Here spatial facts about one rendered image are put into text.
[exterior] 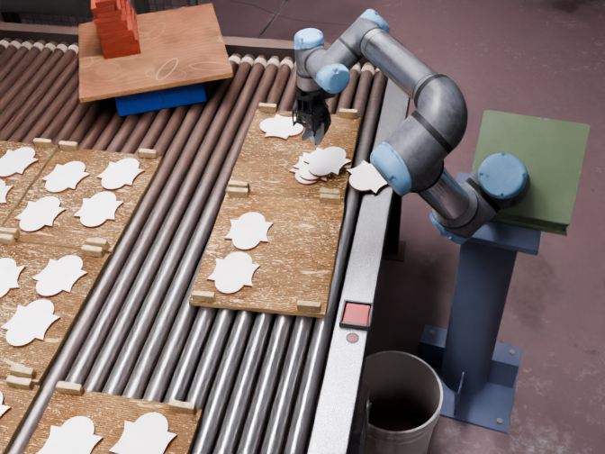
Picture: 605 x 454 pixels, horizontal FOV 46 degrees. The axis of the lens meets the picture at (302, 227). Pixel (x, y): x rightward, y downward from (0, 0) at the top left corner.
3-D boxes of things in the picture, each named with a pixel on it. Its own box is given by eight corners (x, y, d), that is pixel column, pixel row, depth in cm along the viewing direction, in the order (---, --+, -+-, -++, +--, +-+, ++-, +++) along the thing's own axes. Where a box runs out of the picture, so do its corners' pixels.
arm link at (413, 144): (505, 214, 187) (443, 136, 141) (463, 253, 189) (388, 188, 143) (475, 186, 193) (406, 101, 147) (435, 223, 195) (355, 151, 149)
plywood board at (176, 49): (212, 7, 270) (212, 3, 269) (233, 77, 235) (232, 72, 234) (79, 28, 264) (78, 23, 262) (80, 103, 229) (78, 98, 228)
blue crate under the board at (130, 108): (197, 56, 265) (193, 31, 258) (209, 102, 243) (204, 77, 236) (113, 69, 261) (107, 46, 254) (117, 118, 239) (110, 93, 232)
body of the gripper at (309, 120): (292, 128, 197) (289, 91, 189) (306, 111, 202) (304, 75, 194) (316, 135, 194) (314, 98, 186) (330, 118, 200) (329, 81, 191)
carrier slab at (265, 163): (361, 120, 232) (361, 115, 231) (343, 204, 204) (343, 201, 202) (257, 113, 238) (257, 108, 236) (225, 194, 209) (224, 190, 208)
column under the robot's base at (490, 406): (521, 349, 275) (570, 179, 214) (507, 434, 250) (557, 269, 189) (425, 325, 285) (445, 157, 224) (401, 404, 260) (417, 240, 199)
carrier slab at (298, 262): (345, 205, 203) (345, 201, 202) (325, 318, 175) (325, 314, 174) (226, 196, 208) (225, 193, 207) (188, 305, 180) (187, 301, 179)
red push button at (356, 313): (370, 309, 177) (370, 305, 176) (366, 328, 173) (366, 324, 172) (346, 305, 178) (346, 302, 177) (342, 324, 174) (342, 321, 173)
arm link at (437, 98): (478, 89, 139) (360, -4, 173) (437, 130, 141) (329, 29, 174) (501, 121, 147) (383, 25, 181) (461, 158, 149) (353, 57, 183)
